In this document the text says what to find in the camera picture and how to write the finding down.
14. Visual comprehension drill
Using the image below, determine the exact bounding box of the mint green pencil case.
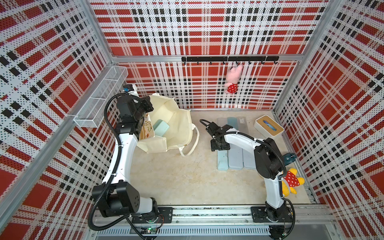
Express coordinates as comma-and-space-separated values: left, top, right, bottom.
217, 150, 229, 171

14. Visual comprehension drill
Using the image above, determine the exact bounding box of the light blue pencil case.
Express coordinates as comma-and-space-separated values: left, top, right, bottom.
228, 144, 244, 170
243, 150, 257, 170

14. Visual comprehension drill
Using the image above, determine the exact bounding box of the cream floral canvas bag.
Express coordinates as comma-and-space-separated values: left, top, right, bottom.
137, 94, 200, 157

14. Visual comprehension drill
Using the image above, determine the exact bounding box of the transparent grey pencil case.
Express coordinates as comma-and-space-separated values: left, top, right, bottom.
217, 117, 249, 134

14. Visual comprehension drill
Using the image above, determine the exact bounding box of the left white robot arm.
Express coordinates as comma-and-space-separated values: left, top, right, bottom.
88, 92, 160, 231

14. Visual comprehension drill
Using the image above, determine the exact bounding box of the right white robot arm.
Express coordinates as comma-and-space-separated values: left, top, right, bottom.
200, 119, 296, 223

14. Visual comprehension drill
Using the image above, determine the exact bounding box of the white tissue box wooden lid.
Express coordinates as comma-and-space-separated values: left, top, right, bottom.
254, 115, 285, 139

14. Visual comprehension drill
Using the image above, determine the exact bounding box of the pink plush pig toy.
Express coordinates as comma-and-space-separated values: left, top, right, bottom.
224, 65, 243, 94

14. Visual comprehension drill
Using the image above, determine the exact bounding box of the yellow plush toy red dress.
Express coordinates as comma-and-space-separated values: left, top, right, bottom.
282, 168, 305, 197

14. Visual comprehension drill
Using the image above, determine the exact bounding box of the small green circuit board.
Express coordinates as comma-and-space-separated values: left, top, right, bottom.
141, 227, 158, 235

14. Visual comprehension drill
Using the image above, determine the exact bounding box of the white wire mesh basket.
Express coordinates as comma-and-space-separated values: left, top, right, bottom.
74, 66, 128, 128

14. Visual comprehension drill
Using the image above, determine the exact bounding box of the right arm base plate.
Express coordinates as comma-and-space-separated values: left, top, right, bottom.
251, 205, 293, 224

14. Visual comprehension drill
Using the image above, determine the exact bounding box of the black wall hook rail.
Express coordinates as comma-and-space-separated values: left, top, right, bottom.
181, 56, 280, 64

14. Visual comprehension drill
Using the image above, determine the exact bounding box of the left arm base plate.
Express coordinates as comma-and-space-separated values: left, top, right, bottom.
132, 207, 174, 224

